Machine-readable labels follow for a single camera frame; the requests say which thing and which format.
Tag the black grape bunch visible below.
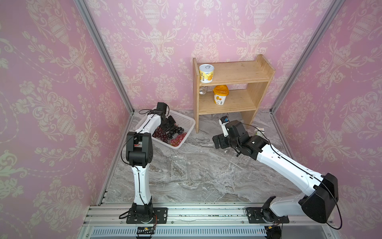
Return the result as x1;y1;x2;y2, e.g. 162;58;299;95
167;126;184;139

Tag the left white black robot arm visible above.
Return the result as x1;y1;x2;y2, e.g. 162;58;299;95
119;109;175;224

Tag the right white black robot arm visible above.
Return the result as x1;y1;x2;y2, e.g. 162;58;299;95
212;116;339;224

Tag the dark red grape bunch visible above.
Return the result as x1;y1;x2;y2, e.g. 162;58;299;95
153;126;169;143

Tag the pink red grape bunch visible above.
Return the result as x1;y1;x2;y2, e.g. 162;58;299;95
170;132;187;147

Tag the white plastic basket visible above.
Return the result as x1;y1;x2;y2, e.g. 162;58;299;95
136;108;196;149

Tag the green white milk carton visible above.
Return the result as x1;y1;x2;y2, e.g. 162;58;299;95
255;127;265;138

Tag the clear plastic container left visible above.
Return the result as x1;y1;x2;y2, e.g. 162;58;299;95
165;154;194;183

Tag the small glass jar on shelf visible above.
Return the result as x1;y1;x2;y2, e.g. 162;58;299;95
199;87;208;95

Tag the orange lid white cup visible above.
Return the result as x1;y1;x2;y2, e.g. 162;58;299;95
213;85;229;106

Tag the yellow white can on shelf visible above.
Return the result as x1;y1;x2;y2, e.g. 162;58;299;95
199;64;214;84

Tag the wooden two-tier shelf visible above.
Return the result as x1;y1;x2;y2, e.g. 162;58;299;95
193;55;276;133

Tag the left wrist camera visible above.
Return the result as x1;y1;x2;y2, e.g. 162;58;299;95
156;102;168;116

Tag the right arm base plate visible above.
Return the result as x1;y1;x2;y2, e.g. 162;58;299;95
245;207;289;225

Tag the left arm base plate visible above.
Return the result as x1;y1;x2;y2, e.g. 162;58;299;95
126;208;168;224

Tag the aluminium rail frame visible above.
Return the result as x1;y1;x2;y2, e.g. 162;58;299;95
78;203;340;239

